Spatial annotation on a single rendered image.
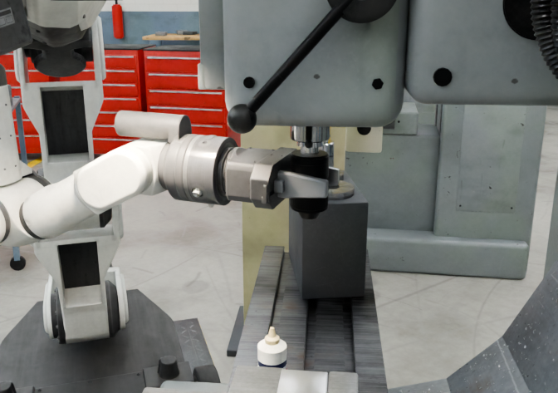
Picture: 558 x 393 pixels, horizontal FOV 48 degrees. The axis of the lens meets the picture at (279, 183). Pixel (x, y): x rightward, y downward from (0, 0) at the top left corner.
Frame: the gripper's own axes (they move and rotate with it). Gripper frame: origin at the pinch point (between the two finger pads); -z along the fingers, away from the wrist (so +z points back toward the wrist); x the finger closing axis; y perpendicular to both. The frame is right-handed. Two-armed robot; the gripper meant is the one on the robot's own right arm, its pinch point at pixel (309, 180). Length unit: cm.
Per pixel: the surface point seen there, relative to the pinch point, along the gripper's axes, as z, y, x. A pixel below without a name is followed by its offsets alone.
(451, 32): -16.0, -18.5, -8.1
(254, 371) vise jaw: 3.3, 21.4, -10.2
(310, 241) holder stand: 8.7, 20.9, 30.6
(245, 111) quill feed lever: 2.4, -10.8, -14.6
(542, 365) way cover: -30.1, 25.9, 10.7
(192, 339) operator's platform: 63, 83, 87
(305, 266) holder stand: 9.4, 25.7, 30.2
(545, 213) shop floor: -58, 123, 377
